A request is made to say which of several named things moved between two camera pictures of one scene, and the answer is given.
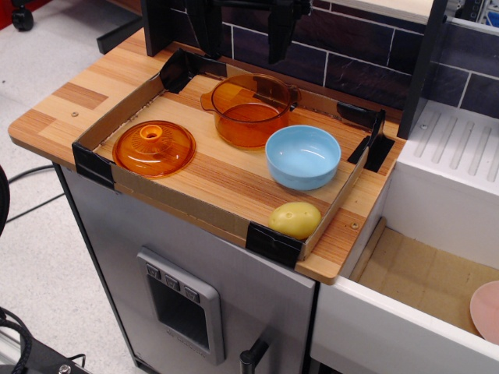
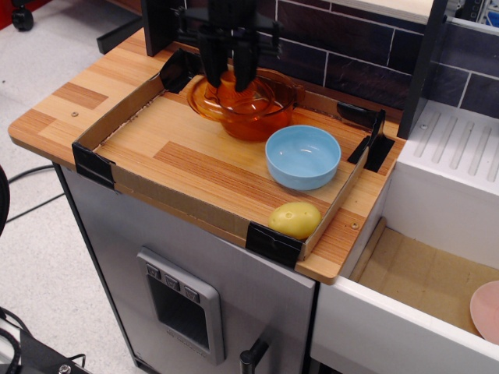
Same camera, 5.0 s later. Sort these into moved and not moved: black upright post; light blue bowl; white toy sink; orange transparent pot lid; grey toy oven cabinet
Moved: orange transparent pot lid
Not moved: black upright post; light blue bowl; grey toy oven cabinet; white toy sink
